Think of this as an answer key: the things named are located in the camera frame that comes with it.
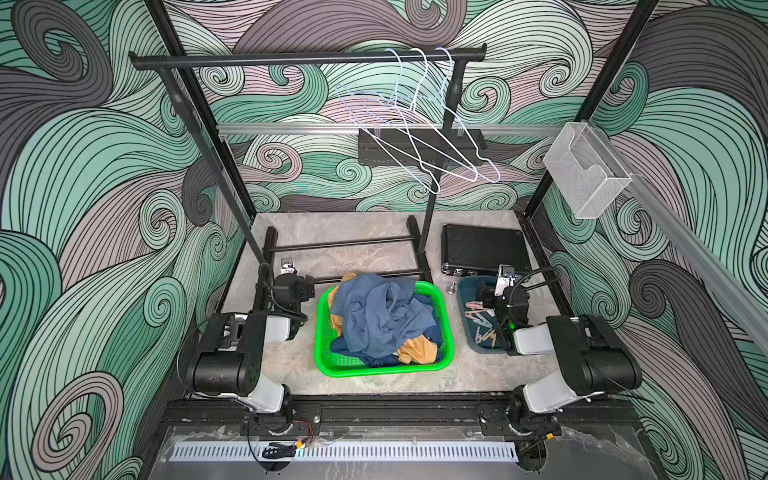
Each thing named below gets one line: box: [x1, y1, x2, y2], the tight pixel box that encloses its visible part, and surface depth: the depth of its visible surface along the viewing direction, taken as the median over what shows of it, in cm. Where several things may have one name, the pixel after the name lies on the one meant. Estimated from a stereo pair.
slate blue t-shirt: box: [330, 274, 436, 358], surface depth 78 cm
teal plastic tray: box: [457, 275, 507, 355], surface depth 90 cm
